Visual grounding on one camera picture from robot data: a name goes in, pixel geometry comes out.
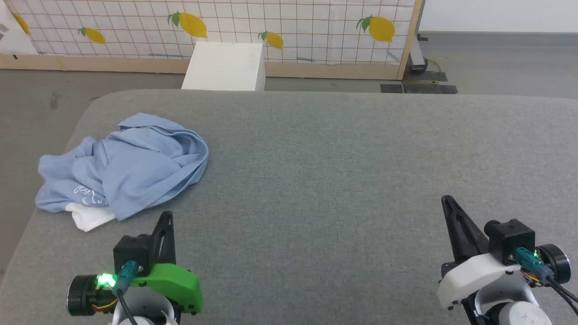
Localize right black cable teal plug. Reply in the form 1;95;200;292
515;247;578;304

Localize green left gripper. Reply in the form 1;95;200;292
130;211;203;315

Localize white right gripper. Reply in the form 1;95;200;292
437;195;524;312

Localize light blue t-shirt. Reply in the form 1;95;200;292
35;113;210;232

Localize left black cable teal plug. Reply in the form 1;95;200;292
115;260;139;325

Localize black floor plates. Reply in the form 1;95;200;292
381;71;458;94

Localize grey metal partition foot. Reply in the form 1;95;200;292
409;14;429;75

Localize black cable teal plug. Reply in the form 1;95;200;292
115;260;139;325
515;247;578;304

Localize white box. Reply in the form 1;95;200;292
182;42;266;91

